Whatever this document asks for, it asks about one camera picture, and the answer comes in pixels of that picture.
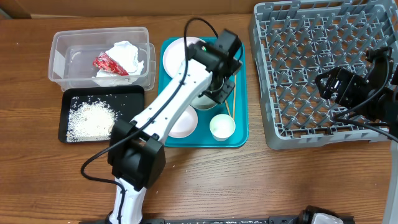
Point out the white paper cup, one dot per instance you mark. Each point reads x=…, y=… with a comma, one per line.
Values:
x=222, y=126

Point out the right wooden chopstick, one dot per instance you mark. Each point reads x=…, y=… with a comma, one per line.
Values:
x=234, y=97

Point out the wooden chopstick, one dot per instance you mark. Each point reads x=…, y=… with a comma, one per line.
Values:
x=234, y=97
x=227, y=107

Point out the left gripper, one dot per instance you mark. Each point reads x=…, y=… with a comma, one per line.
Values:
x=221, y=95

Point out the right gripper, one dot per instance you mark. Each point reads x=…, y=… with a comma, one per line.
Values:
x=339, y=86

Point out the small white plate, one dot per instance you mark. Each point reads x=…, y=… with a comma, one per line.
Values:
x=186, y=124

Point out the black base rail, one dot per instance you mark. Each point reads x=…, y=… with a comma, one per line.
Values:
x=270, y=220

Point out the white napkin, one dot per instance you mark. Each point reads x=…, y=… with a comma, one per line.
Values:
x=126, y=55

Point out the rice pile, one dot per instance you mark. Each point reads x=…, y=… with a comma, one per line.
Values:
x=90, y=119

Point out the grey metal bowl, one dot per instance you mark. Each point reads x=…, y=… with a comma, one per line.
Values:
x=203, y=102

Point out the large white plate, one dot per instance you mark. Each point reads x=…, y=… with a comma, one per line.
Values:
x=174, y=57

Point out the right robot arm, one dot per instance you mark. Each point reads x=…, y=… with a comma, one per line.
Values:
x=381, y=58

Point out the teal serving tray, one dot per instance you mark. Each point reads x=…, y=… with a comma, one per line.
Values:
x=202, y=137

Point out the red snack wrapper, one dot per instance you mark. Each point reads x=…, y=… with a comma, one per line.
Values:
x=104, y=62

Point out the grey dishwasher rack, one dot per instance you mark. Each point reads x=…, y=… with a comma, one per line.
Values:
x=294, y=41

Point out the left wooden chopstick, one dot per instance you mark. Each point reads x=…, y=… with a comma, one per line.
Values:
x=227, y=107

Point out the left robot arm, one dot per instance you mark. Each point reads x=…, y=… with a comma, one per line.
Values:
x=136, y=152

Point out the clear plastic waste bin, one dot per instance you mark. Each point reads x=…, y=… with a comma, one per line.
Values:
x=74, y=51

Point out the black rectangular tray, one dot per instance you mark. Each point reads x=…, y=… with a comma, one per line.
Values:
x=127, y=100

